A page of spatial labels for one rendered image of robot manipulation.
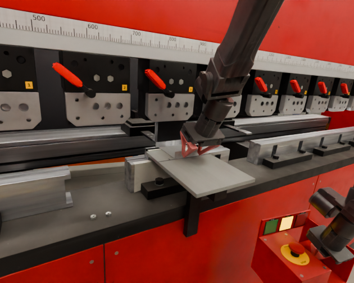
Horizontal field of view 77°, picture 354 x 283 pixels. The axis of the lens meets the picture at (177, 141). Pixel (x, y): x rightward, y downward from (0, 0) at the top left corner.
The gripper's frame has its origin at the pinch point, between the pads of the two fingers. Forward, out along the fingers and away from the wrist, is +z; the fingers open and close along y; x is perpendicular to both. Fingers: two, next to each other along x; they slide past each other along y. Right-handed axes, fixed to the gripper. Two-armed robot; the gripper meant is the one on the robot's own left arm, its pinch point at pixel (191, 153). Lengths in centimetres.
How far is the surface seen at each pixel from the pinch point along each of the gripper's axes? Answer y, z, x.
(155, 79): 11.2, -15.7, -12.3
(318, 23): -59, -35, -28
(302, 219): -33.3, 8.8, 26.2
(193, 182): 7.9, -4.4, 11.7
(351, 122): -214, 30, -32
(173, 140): 0.1, 4.4, -9.4
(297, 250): -19.2, 5.8, 32.6
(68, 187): 18, 176, -108
